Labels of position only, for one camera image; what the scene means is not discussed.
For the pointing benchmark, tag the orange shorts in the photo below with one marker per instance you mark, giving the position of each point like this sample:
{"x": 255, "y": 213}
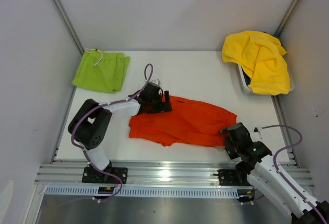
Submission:
{"x": 190, "y": 122}

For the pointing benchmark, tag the white plastic bin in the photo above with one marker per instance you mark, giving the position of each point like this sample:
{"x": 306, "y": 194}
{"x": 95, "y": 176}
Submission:
{"x": 244, "y": 80}

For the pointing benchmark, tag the right aluminium corner post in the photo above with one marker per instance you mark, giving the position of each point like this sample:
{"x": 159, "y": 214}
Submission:
{"x": 287, "y": 17}

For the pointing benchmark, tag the aluminium mounting rail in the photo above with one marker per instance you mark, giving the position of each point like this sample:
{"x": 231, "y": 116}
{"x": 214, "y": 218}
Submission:
{"x": 149, "y": 174}

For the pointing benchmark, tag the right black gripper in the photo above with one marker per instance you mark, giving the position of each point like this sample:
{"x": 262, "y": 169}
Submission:
{"x": 231, "y": 151}

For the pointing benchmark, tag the lime green shorts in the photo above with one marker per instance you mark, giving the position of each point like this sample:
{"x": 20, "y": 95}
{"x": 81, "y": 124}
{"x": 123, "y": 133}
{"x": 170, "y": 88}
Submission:
{"x": 101, "y": 71}

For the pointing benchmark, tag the white slotted cable duct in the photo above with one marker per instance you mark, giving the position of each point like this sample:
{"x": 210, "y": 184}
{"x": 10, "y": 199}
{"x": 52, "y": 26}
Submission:
{"x": 134, "y": 191}

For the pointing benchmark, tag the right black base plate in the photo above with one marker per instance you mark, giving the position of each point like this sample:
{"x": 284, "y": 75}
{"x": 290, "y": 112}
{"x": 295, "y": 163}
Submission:
{"x": 230, "y": 177}

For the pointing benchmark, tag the aluminium corner post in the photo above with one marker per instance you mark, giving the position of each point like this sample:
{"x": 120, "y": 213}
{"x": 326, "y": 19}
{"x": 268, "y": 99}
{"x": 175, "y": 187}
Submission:
{"x": 68, "y": 25}
{"x": 287, "y": 17}

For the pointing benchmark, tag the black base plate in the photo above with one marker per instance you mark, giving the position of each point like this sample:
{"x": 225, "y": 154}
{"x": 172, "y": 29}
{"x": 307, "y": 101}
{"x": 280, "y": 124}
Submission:
{"x": 230, "y": 177}
{"x": 90, "y": 175}

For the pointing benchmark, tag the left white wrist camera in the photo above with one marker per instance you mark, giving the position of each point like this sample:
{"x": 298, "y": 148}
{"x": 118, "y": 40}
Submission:
{"x": 156, "y": 81}

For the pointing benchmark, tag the yellow shorts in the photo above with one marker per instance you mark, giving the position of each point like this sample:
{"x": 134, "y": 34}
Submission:
{"x": 261, "y": 57}

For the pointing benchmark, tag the left aluminium corner post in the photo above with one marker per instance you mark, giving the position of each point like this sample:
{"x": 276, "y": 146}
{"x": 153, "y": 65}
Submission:
{"x": 68, "y": 25}

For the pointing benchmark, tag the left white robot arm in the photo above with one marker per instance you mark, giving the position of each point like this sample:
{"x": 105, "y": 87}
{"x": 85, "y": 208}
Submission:
{"x": 90, "y": 123}

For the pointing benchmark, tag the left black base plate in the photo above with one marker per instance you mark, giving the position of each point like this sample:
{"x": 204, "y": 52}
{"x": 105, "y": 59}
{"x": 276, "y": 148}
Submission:
{"x": 90, "y": 175}

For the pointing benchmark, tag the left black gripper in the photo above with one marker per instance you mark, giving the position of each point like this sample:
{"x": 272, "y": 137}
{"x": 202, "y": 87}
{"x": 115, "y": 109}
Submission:
{"x": 163, "y": 106}

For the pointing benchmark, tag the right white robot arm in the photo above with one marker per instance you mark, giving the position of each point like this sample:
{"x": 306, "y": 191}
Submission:
{"x": 260, "y": 169}

